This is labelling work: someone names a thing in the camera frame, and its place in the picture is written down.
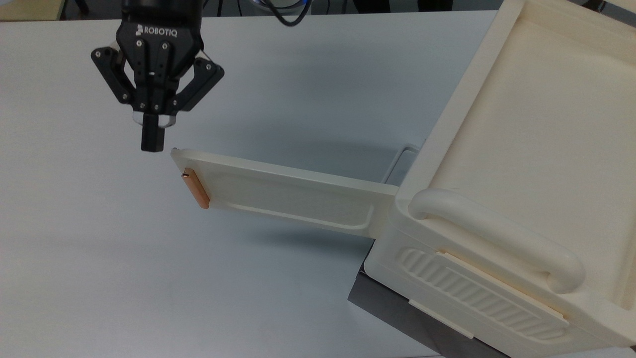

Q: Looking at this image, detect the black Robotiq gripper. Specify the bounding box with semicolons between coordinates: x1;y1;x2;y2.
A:
90;0;225;152

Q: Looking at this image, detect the white drawer handle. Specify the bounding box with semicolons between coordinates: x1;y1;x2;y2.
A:
381;144;423;185

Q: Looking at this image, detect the cream cabinet door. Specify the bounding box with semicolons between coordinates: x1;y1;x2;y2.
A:
170;148;399;237

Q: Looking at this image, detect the copper door handle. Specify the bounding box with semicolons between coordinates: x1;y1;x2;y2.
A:
181;169;211;210

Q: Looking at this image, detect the cream plastic cabinet body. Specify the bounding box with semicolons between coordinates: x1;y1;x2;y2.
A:
364;0;636;358

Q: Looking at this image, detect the dark brown drawer base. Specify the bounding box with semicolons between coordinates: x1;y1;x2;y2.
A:
347;264;512;358

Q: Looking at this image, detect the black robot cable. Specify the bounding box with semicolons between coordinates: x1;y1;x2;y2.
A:
262;0;312;27

